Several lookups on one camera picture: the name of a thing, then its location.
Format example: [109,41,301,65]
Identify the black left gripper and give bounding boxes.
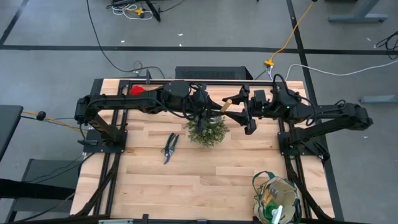
[186,88,226,134]

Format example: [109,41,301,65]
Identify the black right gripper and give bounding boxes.
[225,84,272,136]

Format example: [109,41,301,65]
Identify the green pruning shears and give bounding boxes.
[160,133,180,165]

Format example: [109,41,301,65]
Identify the red and black garden gloves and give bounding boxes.
[129,85,146,96]

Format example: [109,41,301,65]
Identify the beige gardening bag green trim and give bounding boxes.
[251,170,302,224]

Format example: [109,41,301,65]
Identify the green plant in black pot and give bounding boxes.
[183,114,231,148]

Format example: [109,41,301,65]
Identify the black ventilated box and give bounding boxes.
[175,65,253,81]

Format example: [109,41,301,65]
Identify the black tripod leg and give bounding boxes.
[145,0,162,22]

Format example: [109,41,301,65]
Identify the grey metal foot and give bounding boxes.
[359,95,398,105]

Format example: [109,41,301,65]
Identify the grey table leg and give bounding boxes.
[328,0,389,23]

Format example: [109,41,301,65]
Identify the dark grey bench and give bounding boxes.
[4,157,84,223]

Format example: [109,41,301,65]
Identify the black beam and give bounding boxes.
[0,177,76,200]

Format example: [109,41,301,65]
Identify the black side table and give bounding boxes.
[0,105,24,162]

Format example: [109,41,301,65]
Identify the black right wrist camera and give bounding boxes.
[253,89,268,105]

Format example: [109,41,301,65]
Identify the black aluminium table frame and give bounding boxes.
[70,77,346,224]

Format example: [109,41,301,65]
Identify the yellow floor cable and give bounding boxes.
[263,1,315,68]

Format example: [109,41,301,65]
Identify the white floor cable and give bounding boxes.
[284,58,398,82]

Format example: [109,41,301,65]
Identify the white and yellow cable bundle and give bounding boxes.
[107,0,155,21]

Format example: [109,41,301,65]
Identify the black floor cable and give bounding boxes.
[85,0,166,79]

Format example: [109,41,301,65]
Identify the black cable tangle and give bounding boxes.
[374,30,398,60]

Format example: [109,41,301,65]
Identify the yellow cable with black plug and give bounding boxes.
[21,110,84,134]

